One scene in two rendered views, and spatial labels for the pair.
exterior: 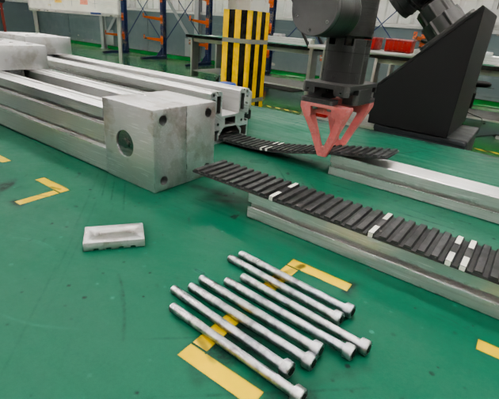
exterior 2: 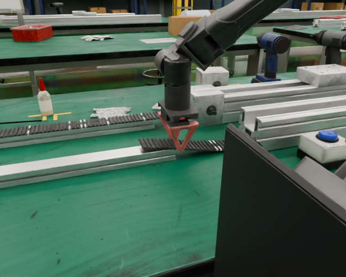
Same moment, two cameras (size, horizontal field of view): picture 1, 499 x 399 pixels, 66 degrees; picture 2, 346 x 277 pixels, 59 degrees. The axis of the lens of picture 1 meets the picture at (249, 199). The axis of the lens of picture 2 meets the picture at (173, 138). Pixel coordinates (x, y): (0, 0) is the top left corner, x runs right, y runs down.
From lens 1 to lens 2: 112 cm
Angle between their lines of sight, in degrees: 108
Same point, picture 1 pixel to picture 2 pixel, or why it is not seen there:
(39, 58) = (316, 80)
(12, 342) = (135, 99)
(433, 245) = (90, 122)
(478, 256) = (78, 125)
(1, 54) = (302, 73)
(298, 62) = not seen: outside the picture
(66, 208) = not seen: hidden behind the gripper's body
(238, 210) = (157, 123)
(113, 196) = not seen: hidden behind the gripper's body
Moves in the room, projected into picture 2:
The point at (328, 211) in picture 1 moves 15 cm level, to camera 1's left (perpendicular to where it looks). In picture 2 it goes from (123, 117) to (156, 103)
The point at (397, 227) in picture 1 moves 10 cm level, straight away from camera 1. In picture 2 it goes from (102, 121) to (115, 135)
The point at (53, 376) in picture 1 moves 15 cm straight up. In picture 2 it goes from (124, 100) to (121, 59)
